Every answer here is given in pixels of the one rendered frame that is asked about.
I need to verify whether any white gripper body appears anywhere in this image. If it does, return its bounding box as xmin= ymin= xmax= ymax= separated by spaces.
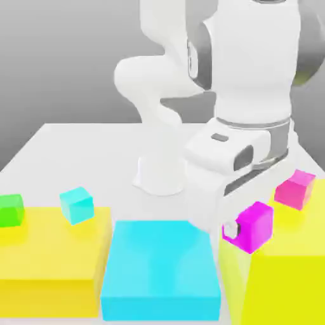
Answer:
xmin=185 ymin=154 xmax=297 ymax=237

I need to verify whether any small magenta cube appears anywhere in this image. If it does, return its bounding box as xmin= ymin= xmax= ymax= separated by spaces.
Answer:
xmin=222 ymin=201 xmax=275 ymax=255

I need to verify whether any small pink cube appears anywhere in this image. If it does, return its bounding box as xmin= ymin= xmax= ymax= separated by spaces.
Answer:
xmin=274 ymin=169 xmax=317 ymax=212

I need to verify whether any small cyan cube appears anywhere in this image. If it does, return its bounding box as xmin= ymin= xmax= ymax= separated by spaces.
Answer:
xmin=59 ymin=186 xmax=95 ymax=226

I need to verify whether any small green cube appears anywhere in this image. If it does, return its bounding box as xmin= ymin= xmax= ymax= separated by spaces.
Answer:
xmin=0 ymin=194 xmax=25 ymax=229

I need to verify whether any large tall lemon-yellow box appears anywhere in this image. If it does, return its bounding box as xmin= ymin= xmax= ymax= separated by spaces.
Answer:
xmin=218 ymin=178 xmax=325 ymax=325

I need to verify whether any large cyan box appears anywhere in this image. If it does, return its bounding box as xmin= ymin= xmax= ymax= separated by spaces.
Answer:
xmin=100 ymin=220 xmax=222 ymax=322

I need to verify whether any large flat yellow box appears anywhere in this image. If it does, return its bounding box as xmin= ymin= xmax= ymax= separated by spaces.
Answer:
xmin=0 ymin=206 xmax=113 ymax=319

